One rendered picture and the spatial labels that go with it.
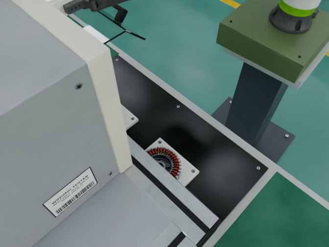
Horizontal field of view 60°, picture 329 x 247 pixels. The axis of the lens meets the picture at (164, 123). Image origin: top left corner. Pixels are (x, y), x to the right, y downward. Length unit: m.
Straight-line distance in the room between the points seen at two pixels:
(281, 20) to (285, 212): 0.65
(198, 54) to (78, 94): 2.02
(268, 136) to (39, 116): 1.67
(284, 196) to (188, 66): 1.48
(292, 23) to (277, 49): 0.12
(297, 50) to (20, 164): 0.96
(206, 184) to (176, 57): 1.54
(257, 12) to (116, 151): 0.94
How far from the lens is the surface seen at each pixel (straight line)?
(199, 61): 2.19
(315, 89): 2.23
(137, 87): 0.95
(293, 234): 0.81
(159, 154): 0.75
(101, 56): 0.24
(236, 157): 0.82
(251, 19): 1.15
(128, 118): 0.86
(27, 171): 0.28
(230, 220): 0.77
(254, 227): 0.78
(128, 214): 0.38
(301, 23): 1.14
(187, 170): 0.77
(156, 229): 0.37
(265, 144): 1.80
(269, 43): 1.07
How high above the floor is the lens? 1.47
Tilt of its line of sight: 55 degrees down
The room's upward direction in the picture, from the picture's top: straight up
